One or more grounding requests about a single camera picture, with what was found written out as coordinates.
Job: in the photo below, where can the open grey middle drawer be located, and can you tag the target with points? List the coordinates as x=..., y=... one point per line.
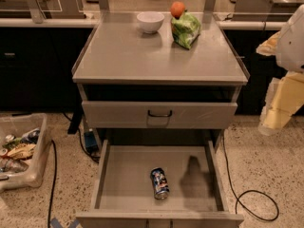
x=140, y=186

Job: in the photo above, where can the white ceramic bowl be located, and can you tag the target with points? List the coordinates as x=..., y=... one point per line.
x=150, y=21

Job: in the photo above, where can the black drawer handle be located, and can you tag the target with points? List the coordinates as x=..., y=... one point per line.
x=151, y=114

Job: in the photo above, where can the clear plastic bin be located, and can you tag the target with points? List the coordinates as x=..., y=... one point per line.
x=17, y=126

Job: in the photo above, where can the blue pepsi can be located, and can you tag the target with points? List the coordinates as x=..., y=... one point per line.
x=160, y=185

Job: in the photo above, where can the blue power adapter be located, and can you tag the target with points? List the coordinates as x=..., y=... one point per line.
x=90, y=142

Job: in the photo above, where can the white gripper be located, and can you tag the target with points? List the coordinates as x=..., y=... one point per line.
x=292, y=47

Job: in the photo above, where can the grey top drawer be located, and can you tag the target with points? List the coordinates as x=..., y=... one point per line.
x=173, y=115

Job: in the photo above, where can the orange fruit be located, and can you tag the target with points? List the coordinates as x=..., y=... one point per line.
x=177, y=9

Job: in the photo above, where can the snack items in bin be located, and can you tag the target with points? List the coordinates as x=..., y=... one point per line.
x=15, y=151

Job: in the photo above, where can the green chip bag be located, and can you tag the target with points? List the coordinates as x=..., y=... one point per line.
x=185, y=30

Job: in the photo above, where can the grey drawer cabinet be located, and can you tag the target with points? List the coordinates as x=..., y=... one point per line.
x=122, y=64

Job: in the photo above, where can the blue tape on floor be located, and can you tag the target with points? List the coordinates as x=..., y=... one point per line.
x=55, y=223

